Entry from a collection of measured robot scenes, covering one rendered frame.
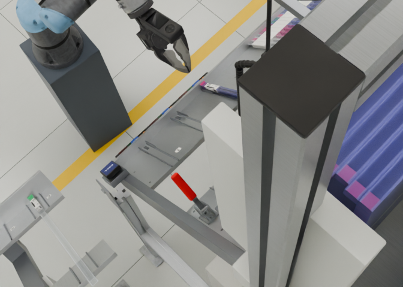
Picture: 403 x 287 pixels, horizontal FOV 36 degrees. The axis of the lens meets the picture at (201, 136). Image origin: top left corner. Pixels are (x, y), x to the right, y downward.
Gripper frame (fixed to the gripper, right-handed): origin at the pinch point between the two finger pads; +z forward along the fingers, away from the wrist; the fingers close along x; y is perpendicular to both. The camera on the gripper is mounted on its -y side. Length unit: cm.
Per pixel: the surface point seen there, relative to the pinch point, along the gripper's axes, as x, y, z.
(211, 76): -3.0, -3.2, 4.9
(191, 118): 10.2, -10.9, 5.8
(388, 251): 22, -92, -2
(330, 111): 35, -123, -42
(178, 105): 8.6, -3.1, 4.3
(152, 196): 31.4, -28.0, 4.8
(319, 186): 34, -115, -33
